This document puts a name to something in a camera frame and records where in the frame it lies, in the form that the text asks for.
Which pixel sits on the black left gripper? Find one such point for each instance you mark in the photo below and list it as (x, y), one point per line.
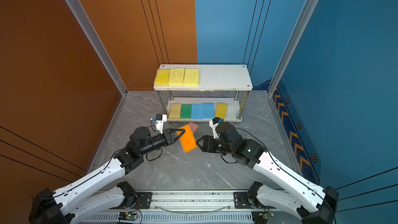
(168, 137)

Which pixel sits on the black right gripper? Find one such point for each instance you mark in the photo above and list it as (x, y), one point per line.
(208, 142)

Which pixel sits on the orange sponge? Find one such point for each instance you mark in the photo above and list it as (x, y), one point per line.
(187, 140)

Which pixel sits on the pink sponge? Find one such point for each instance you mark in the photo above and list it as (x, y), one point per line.
(193, 126)

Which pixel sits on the pale yellow sponge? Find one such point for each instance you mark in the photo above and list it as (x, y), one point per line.
(175, 111)

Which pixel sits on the green sponge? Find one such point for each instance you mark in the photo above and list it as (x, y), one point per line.
(186, 111)

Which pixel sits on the blue sponge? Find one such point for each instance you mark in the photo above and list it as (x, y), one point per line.
(197, 112)
(208, 110)

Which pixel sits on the lime porous sponge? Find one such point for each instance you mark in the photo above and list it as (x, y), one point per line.
(176, 77)
(191, 77)

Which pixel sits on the bright yellow sponge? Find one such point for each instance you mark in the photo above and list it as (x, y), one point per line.
(162, 78)

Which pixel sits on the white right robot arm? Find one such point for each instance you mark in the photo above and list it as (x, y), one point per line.
(299, 197)

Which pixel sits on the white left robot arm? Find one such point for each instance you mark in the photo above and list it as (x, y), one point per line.
(77, 201)

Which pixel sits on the white two-tier shelf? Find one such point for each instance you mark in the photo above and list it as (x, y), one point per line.
(227, 84)

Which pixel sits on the green circuit board right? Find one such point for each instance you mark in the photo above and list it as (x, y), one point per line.
(261, 217)

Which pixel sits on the green circuit board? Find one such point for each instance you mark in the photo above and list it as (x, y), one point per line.
(127, 217)
(261, 217)

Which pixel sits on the green circuit board left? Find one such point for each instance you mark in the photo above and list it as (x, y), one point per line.
(127, 217)

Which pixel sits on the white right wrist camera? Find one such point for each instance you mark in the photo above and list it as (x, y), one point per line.
(213, 124)

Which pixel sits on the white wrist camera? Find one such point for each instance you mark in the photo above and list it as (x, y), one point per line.
(213, 124)
(160, 120)

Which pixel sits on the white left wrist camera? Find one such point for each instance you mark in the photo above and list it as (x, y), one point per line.
(160, 120)

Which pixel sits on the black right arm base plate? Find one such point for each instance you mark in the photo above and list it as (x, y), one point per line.
(245, 200)

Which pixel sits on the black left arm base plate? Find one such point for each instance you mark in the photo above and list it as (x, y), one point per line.
(144, 200)

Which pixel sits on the aluminium front rail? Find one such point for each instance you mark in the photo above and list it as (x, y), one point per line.
(187, 206)

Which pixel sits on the aluminium corner post left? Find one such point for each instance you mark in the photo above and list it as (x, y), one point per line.
(85, 23)

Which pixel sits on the aluminium corner post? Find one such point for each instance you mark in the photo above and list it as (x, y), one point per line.
(85, 23)
(300, 25)

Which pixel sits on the aluminium corner post right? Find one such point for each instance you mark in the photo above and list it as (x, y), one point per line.
(300, 25)

